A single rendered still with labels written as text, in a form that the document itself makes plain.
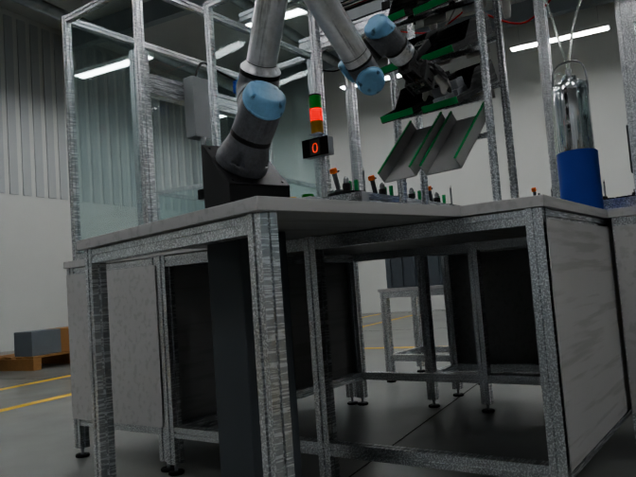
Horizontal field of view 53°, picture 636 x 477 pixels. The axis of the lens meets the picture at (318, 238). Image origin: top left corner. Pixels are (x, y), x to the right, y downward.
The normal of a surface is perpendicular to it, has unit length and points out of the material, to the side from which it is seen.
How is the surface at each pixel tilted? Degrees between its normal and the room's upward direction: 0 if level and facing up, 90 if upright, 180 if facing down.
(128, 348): 90
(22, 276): 90
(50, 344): 90
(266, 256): 90
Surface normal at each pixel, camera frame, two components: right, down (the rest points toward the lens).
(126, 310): -0.58, -0.02
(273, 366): 0.68, -0.11
